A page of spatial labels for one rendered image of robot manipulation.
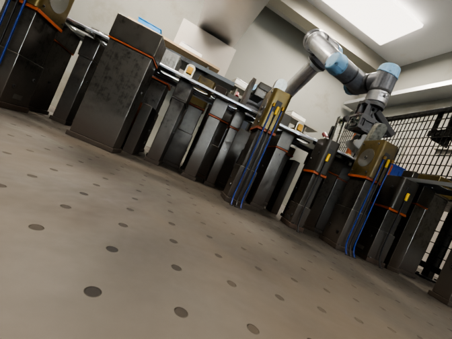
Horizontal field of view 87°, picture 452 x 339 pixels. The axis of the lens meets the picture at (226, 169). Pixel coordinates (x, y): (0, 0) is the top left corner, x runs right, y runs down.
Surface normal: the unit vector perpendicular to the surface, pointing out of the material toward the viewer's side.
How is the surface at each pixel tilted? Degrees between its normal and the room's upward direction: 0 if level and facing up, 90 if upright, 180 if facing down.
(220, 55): 90
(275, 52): 90
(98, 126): 90
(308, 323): 0
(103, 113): 90
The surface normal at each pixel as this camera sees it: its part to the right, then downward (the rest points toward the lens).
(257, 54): 0.25, 0.13
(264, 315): 0.40, -0.91
